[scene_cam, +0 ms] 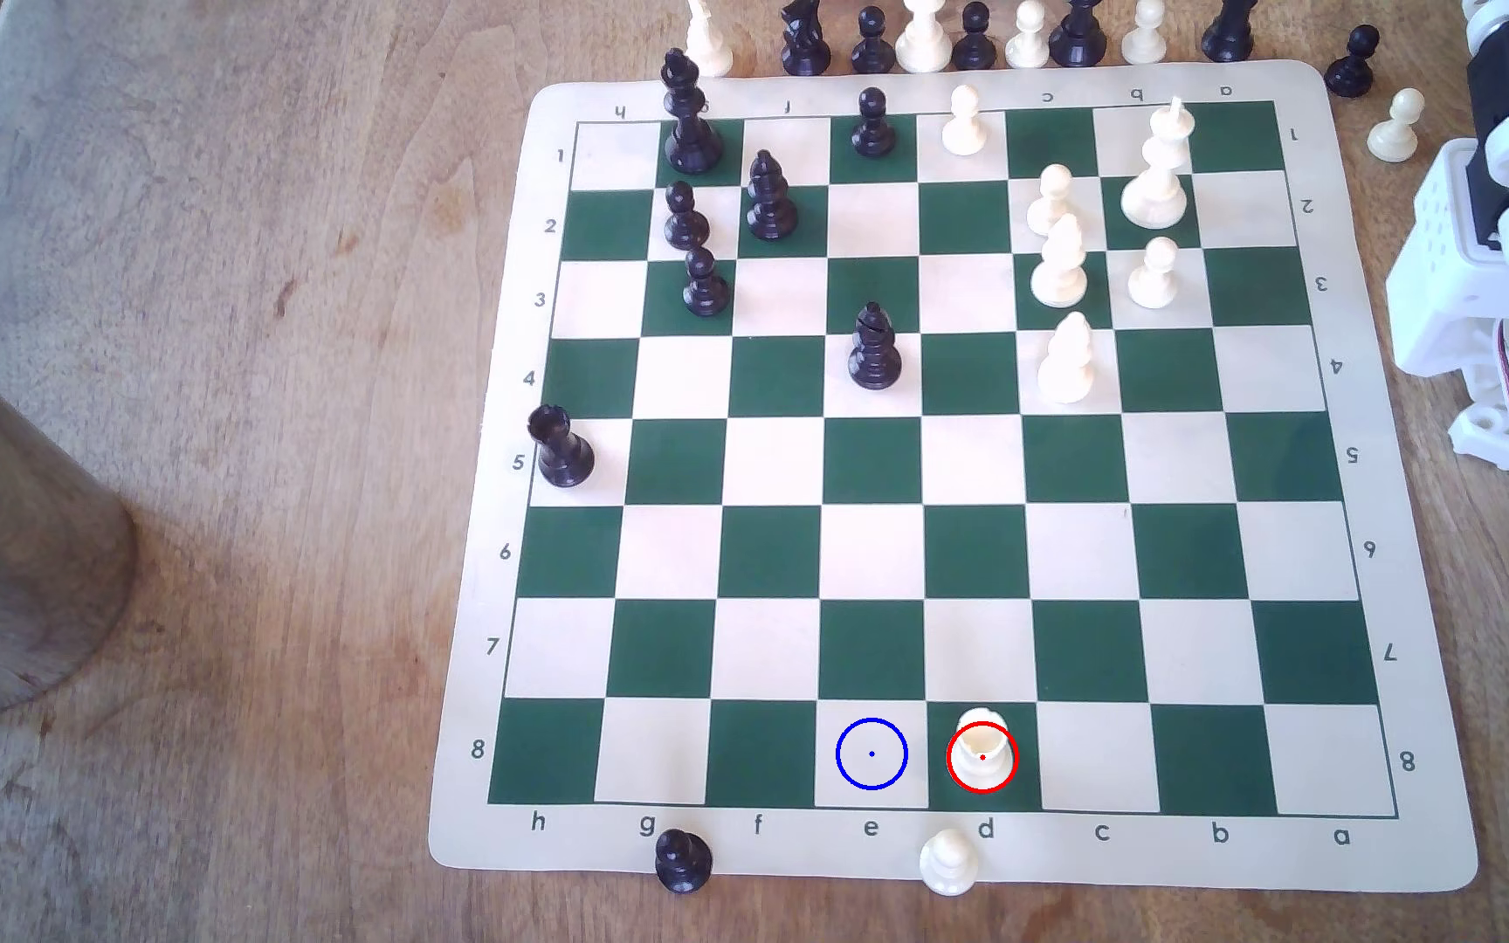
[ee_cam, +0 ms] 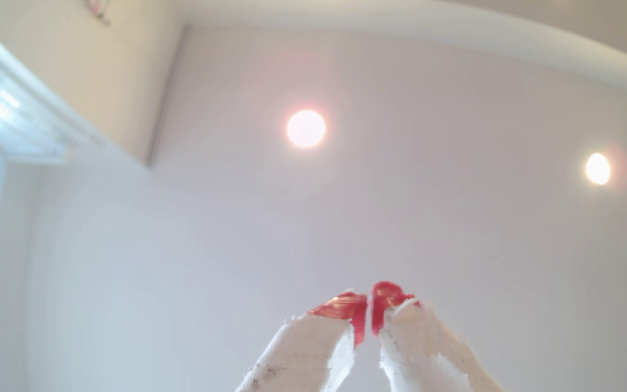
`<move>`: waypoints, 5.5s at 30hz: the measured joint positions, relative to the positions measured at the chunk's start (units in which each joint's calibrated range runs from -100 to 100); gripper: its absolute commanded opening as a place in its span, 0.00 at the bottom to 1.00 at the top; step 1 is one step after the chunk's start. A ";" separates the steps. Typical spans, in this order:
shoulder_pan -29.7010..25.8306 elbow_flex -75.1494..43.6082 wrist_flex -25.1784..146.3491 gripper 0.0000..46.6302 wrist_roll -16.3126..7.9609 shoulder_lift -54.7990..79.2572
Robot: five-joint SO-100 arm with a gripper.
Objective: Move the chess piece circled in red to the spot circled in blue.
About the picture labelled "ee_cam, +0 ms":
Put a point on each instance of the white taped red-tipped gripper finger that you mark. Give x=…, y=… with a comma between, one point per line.
x=302, y=354
x=422, y=354

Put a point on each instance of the round ceiling light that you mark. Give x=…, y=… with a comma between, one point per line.
x=597, y=169
x=306, y=129

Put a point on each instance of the white window blind rail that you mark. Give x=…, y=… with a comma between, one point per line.
x=3, y=109

